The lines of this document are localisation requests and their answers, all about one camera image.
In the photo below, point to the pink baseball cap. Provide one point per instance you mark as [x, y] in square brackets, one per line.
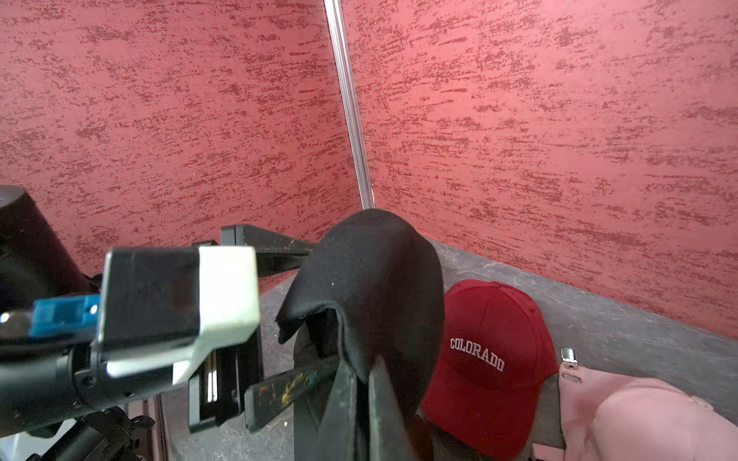
[605, 416]

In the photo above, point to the black cap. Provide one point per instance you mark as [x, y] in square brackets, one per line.
[372, 286]

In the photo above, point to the left rear aluminium corner post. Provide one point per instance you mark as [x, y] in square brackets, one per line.
[340, 48]

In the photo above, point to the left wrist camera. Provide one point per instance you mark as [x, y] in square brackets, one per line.
[157, 308]

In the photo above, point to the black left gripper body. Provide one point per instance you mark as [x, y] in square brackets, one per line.
[216, 390]

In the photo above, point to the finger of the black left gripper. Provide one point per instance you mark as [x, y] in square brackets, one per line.
[276, 253]
[266, 400]

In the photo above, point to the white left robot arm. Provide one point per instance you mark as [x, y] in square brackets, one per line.
[75, 350]

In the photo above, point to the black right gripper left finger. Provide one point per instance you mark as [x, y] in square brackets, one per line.
[336, 440]

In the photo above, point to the dark red baseball cap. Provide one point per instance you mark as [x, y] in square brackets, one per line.
[496, 354]

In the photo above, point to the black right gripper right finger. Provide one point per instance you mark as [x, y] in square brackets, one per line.
[388, 439]

